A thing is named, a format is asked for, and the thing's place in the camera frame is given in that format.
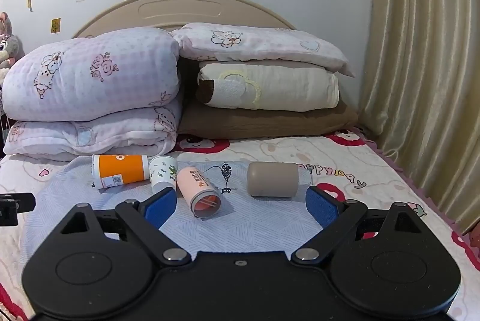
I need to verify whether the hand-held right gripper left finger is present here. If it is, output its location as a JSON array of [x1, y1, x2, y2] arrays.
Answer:
[[56, 188, 193, 268]]

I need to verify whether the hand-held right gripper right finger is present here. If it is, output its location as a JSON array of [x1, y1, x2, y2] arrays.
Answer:
[[290, 186, 425, 267]]

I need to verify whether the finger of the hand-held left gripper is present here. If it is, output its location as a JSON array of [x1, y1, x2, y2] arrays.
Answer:
[[0, 192, 36, 226]]

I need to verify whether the white floral cup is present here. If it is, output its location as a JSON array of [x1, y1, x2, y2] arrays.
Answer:
[[149, 156, 178, 194]]

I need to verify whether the pink cup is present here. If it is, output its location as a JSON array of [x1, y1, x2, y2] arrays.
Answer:
[[176, 166, 222, 220]]

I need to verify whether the orange and white cup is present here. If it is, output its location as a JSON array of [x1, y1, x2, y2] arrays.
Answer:
[[92, 154, 151, 190]]

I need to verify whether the taupe cup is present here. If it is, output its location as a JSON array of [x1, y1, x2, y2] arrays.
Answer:
[[246, 161, 299, 198]]

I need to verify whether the printed bed sheet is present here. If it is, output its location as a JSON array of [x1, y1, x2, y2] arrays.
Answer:
[[0, 129, 480, 321]]

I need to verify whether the grey-blue patterned mat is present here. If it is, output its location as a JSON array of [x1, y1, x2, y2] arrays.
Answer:
[[22, 155, 328, 259]]

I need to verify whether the pink checkered folded quilt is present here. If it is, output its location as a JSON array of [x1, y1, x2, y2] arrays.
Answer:
[[3, 98, 182, 161], [2, 27, 181, 112]]

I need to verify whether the brown pillow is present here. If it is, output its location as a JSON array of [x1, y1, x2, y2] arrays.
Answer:
[[178, 98, 361, 138]]

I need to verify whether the cream pillow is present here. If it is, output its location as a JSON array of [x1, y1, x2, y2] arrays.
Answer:
[[197, 61, 340, 111]]

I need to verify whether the thin taupe pillow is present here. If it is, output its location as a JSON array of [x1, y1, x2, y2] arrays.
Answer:
[[181, 56, 338, 74]]

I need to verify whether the grey plush toy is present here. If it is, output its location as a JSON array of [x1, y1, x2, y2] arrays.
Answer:
[[0, 11, 25, 81]]

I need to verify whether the cream curtain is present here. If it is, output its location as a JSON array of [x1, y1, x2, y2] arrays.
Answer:
[[358, 0, 480, 235]]

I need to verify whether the pink printed pillow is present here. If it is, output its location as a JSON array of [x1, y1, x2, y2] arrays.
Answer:
[[171, 23, 355, 77]]

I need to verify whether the beige bed headboard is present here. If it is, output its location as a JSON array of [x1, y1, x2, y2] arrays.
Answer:
[[71, 0, 299, 40]]

